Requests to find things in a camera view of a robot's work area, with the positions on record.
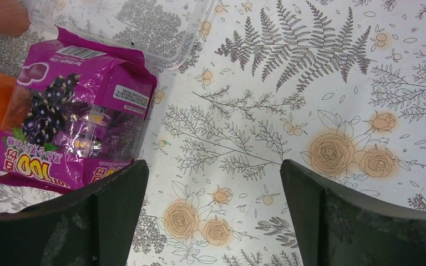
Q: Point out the small pink cup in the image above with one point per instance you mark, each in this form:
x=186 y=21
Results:
x=14 y=19

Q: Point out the purple candy bag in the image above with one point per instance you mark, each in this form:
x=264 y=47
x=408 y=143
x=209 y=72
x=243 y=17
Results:
x=76 y=113

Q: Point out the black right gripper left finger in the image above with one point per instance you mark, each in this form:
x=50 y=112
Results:
x=93 y=225

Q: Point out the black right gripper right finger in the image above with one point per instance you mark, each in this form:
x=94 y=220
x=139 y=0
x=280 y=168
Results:
x=336 y=225

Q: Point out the floral table mat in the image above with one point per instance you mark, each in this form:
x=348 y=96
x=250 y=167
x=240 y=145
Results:
x=266 y=80

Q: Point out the clear plastic tray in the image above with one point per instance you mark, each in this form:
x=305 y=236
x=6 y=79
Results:
x=165 y=31

